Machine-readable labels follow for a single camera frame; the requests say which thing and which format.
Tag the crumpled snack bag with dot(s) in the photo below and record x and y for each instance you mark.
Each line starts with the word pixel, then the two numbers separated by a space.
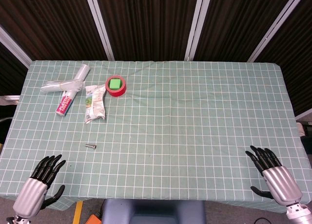
pixel 95 103

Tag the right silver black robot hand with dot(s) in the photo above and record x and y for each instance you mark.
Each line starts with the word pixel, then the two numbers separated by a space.
pixel 280 182

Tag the small metal screw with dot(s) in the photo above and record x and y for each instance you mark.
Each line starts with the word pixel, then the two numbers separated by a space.
pixel 91 145

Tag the plastic food bag roll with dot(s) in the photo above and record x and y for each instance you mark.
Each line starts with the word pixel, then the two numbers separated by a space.
pixel 72 90

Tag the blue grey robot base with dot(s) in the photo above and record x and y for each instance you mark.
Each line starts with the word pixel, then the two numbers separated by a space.
pixel 153 211

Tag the orange box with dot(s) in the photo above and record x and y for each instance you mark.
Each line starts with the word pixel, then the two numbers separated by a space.
pixel 93 219

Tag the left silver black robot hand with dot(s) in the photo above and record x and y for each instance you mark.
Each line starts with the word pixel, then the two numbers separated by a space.
pixel 30 194

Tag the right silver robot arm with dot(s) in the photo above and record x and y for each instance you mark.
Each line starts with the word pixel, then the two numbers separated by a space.
pixel 298 213

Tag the green foam cube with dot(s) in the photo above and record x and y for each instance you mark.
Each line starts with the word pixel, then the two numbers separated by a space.
pixel 115 84

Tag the green checkered tablecloth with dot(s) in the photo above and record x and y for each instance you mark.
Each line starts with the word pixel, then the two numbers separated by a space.
pixel 156 129

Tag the red tape roll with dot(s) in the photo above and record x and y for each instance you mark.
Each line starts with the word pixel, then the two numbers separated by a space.
pixel 116 86

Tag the clear plastic bag bundle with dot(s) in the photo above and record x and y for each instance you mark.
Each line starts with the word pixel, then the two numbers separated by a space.
pixel 61 86

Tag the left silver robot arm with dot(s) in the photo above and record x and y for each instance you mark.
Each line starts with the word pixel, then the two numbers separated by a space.
pixel 18 219

